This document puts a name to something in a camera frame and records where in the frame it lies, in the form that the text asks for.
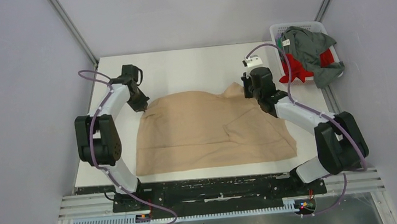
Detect beige t-shirt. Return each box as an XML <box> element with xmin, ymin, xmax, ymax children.
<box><xmin>136</xmin><ymin>83</ymin><xmax>297</xmax><ymax>176</ymax></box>

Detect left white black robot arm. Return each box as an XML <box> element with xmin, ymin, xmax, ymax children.
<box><xmin>74</xmin><ymin>64</ymin><xmax>149</xmax><ymax>210</ymax></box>

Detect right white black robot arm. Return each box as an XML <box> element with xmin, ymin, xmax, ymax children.
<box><xmin>241</xmin><ymin>67</ymin><xmax>369</xmax><ymax>194</ymax></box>

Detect red t-shirt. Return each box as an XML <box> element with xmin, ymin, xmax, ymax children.
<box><xmin>279</xmin><ymin>50</ymin><xmax>335</xmax><ymax>84</ymax></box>

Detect green garment in basket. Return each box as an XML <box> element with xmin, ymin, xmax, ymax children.
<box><xmin>276</xmin><ymin>37</ymin><xmax>285</xmax><ymax>57</ymax></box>

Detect grey-green t-shirt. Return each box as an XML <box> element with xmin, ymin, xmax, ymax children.
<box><xmin>281</xmin><ymin>26</ymin><xmax>345</xmax><ymax>89</ymax></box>

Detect white plastic laundry basket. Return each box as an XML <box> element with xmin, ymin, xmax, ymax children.
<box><xmin>270</xmin><ymin>21</ymin><xmax>344</xmax><ymax>85</ymax></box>

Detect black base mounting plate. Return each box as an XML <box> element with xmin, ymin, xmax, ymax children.
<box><xmin>113</xmin><ymin>173</ymin><xmax>327</xmax><ymax>219</ymax></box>

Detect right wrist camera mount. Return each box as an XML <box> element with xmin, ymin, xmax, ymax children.
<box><xmin>242</xmin><ymin>56</ymin><xmax>263</xmax><ymax>68</ymax></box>

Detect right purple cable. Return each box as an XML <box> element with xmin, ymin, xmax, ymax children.
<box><xmin>244</xmin><ymin>34</ymin><xmax>372</xmax><ymax>222</ymax></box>

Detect aluminium frame rails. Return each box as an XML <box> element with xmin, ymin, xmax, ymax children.
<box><xmin>59</xmin><ymin>168</ymin><xmax>385</xmax><ymax>219</ymax></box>

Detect white slotted cable duct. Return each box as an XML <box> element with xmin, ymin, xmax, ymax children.
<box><xmin>73</xmin><ymin>200</ymin><xmax>299</xmax><ymax>224</ymax></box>

